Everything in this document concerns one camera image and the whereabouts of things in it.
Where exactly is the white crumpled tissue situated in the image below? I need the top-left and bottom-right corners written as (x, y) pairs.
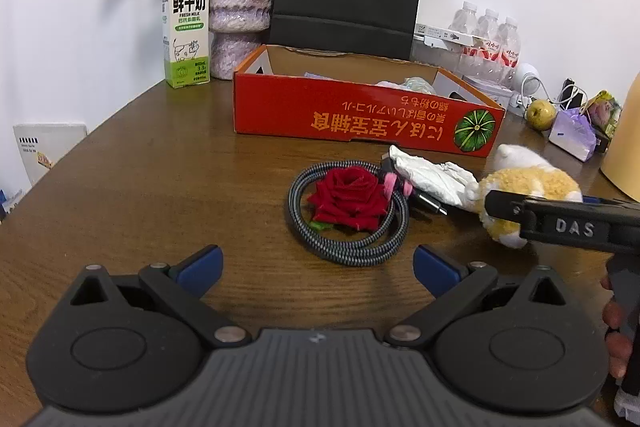
top-left (389, 144), bottom-right (481, 210)

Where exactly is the clear water bottle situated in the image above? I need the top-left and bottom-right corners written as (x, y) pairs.
top-left (472, 8), bottom-right (501, 78)
top-left (452, 1), bottom-right (481, 72)
top-left (492, 17), bottom-right (522, 82)

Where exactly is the yellow white plush toy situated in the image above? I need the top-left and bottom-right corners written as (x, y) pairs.
top-left (472, 143), bottom-right (585, 250)

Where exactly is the colourful snack packet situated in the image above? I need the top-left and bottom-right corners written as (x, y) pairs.
top-left (582, 90), bottom-right (623, 152)

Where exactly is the white booklet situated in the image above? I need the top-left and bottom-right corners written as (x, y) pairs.
top-left (12, 123), bottom-right (87, 188)

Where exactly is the purple white vase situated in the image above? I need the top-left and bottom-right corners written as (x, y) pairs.
top-left (207, 0), bottom-right (277, 80)

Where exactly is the red rose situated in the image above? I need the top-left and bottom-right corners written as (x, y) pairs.
top-left (306, 167), bottom-right (393, 233)

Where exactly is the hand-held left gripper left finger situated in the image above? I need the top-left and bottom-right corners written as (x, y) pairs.
top-left (70, 244), bottom-right (252, 350)

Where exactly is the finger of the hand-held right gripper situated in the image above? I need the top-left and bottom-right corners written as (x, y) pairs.
top-left (484, 189), bottom-right (526, 228)

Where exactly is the white flat carton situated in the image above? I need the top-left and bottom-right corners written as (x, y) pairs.
top-left (414, 23), bottom-right (476, 48)

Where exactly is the red cardboard box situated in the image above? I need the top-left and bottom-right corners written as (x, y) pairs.
top-left (231, 44), bottom-right (507, 155)

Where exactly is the white tin box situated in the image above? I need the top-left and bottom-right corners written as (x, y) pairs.
top-left (465, 77), bottom-right (516, 110)

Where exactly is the pink fuzzy cable tie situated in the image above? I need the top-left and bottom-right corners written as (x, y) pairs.
top-left (382, 172), bottom-right (416, 198)

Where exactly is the person's right hand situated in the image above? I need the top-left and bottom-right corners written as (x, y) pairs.
top-left (600, 274), bottom-right (633, 379)

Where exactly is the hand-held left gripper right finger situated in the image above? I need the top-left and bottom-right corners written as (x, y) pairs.
top-left (385, 244), bottom-right (568, 350)

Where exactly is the white green milk carton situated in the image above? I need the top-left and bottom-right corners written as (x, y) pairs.
top-left (160, 0), bottom-right (212, 89)

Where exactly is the small white fan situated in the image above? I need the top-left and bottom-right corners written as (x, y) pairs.
top-left (510, 63), bottom-right (543, 100)

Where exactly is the braided grey cable coil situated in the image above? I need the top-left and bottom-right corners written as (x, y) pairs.
top-left (287, 152), bottom-right (451, 267)

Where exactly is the purple tissue pack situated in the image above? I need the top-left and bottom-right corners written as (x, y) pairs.
top-left (548, 108), bottom-right (601, 162)

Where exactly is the yellow thermos bottle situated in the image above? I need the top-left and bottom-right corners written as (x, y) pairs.
top-left (600, 72), bottom-right (640, 202)

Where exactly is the clear plastic bag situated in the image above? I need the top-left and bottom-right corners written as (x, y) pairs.
top-left (402, 77), bottom-right (436, 94)

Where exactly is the white charger cable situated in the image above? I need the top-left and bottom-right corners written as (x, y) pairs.
top-left (555, 78), bottom-right (588, 108)

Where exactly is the green apple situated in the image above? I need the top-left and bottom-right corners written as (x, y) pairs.
top-left (525, 99), bottom-right (557, 131)

